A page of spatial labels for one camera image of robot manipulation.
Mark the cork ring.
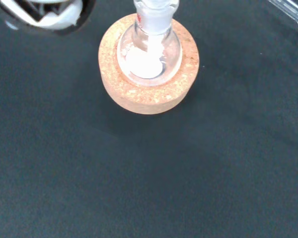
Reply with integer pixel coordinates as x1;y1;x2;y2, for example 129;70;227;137
97;13;200;116

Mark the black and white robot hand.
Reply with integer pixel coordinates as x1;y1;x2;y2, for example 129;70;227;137
0;0;97;36

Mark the glass round-bottom flask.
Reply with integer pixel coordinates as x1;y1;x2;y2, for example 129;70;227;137
116;0;183;87

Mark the black cloth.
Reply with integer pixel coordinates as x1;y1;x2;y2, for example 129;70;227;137
0;0;298;238

